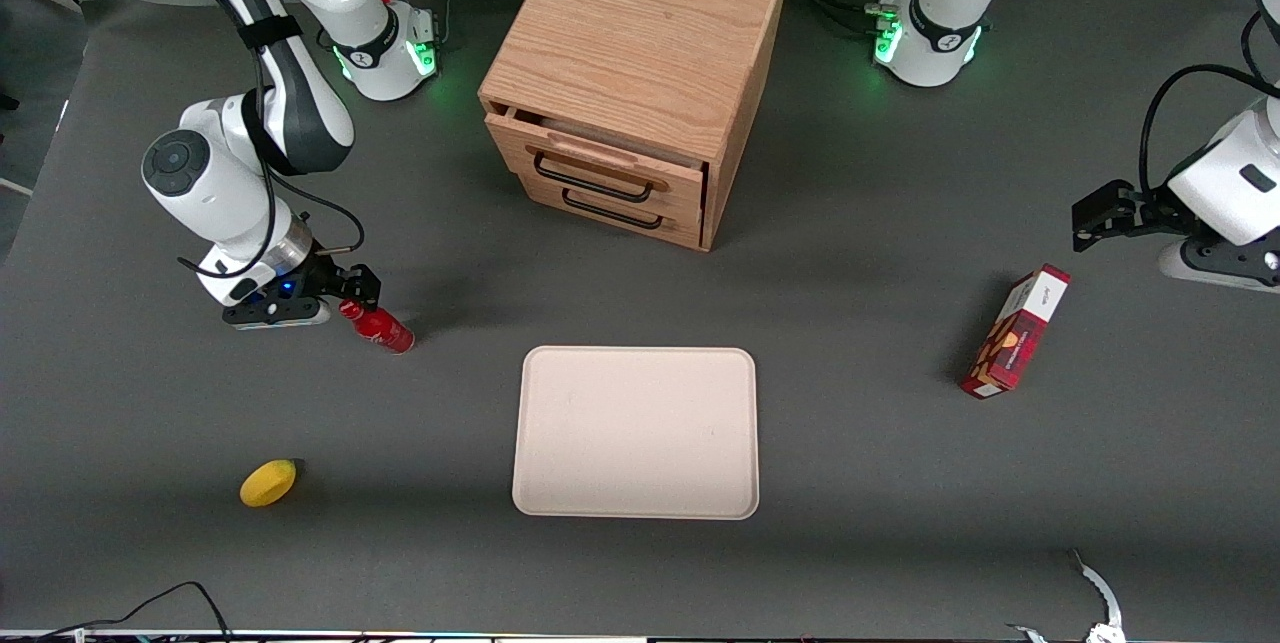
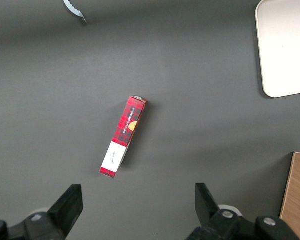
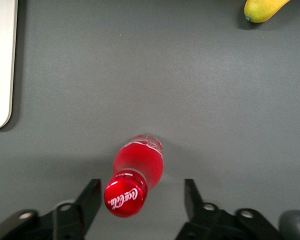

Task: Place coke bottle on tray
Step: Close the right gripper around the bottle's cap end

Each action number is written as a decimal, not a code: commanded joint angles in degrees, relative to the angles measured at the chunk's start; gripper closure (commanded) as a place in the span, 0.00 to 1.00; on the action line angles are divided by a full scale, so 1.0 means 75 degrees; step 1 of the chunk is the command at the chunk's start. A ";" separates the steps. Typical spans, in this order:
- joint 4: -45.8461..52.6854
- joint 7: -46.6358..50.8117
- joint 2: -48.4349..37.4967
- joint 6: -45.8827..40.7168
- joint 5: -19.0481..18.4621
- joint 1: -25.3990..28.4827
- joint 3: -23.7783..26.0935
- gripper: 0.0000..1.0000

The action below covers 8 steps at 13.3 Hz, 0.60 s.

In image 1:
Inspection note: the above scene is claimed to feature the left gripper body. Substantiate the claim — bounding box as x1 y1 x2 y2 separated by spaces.
1135 108 1280 247

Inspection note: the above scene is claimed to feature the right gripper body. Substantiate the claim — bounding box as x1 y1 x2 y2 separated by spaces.
195 248 346 311

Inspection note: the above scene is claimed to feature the red coke bottle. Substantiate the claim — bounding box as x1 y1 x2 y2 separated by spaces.
340 300 416 356

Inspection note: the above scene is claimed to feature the beige rectangular tray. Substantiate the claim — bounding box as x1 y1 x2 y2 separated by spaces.
511 346 761 521

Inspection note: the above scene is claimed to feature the red cracker box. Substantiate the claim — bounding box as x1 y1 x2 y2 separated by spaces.
960 263 1072 400

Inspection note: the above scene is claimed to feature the yellow lemon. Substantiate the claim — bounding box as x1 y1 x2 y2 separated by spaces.
239 459 298 508

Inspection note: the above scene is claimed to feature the wooden drawer with notch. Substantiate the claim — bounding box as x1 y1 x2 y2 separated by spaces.
485 107 708 224

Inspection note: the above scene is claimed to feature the plain wooden drawer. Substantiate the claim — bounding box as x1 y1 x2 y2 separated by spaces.
518 173 703 250

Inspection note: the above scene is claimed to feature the wooden drawer cabinet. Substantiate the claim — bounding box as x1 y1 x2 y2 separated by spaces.
478 0 792 253

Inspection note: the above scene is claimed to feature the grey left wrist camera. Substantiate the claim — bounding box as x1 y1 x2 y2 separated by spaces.
1158 238 1280 296

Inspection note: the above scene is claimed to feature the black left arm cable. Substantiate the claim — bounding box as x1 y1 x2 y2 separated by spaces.
1140 11 1280 199

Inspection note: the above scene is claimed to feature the black drawer handle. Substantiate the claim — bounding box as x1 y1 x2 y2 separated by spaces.
561 188 665 231
532 151 656 204

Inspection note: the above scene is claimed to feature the black cable on table edge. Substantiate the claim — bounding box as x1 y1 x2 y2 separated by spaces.
0 581 236 643

